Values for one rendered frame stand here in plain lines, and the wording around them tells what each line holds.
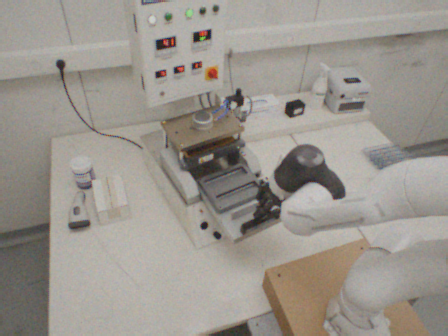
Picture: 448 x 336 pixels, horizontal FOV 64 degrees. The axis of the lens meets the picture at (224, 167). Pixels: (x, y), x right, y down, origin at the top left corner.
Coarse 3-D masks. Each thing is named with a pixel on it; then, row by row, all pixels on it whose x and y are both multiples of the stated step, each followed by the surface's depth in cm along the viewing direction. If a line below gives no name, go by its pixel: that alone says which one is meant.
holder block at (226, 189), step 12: (228, 168) 137; (240, 168) 139; (204, 180) 132; (216, 180) 134; (228, 180) 134; (240, 180) 133; (252, 180) 133; (204, 192) 130; (216, 192) 128; (228, 192) 129; (240, 192) 130; (252, 192) 129; (216, 204) 124; (228, 204) 124; (240, 204) 127
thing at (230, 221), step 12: (252, 204) 123; (216, 216) 124; (228, 216) 124; (240, 216) 124; (252, 216) 124; (228, 228) 120; (240, 228) 120; (252, 228) 120; (264, 228) 123; (240, 240) 119
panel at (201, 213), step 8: (192, 208) 133; (200, 208) 134; (200, 216) 135; (208, 216) 137; (200, 224) 136; (208, 224) 138; (216, 224) 140; (200, 232) 137; (208, 232) 139; (224, 232) 143; (200, 240) 138; (208, 240) 140; (216, 240) 142
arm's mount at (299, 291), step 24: (360, 240) 129; (288, 264) 123; (312, 264) 123; (336, 264) 123; (264, 288) 127; (288, 288) 117; (312, 288) 117; (336, 288) 117; (288, 312) 112; (312, 312) 112; (384, 312) 112; (408, 312) 112
